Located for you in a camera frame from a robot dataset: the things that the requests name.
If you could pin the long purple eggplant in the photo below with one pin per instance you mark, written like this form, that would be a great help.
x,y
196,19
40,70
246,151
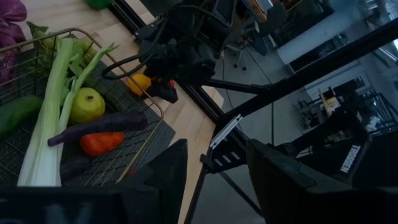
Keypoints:
x,y
109,124

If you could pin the red-yellow fruit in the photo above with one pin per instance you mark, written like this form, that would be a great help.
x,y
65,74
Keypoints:
x,y
136,83

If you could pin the orange-red bell pepper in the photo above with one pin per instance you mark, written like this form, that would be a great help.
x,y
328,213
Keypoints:
x,y
99,143

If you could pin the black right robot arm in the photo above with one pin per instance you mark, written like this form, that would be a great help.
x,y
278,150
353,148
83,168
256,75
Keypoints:
x,y
192,18

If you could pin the purple grape bunch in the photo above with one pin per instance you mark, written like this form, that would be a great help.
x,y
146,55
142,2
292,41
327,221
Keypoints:
x,y
12,9

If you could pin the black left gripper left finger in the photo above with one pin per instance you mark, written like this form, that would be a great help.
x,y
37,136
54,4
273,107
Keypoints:
x,y
168,174

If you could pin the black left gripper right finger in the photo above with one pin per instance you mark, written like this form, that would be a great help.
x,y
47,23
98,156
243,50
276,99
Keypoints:
x,y
280,186

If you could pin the green lime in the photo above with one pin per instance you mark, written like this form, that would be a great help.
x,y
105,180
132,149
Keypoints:
x,y
98,3

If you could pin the white metal bracket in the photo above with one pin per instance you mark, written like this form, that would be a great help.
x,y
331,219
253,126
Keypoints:
x,y
225,132

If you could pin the pale green celery stalk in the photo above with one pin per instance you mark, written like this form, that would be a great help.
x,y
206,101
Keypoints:
x,y
40,149

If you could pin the green apple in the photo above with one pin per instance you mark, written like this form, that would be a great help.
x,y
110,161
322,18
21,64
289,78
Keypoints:
x,y
87,105

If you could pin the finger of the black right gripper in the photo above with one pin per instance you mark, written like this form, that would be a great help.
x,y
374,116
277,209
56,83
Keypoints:
x,y
169,95
152,90

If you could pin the green leafy vegetable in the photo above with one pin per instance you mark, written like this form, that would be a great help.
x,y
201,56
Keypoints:
x,y
18,112

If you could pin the white round pillar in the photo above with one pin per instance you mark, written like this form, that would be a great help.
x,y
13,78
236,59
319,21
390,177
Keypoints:
x,y
314,37

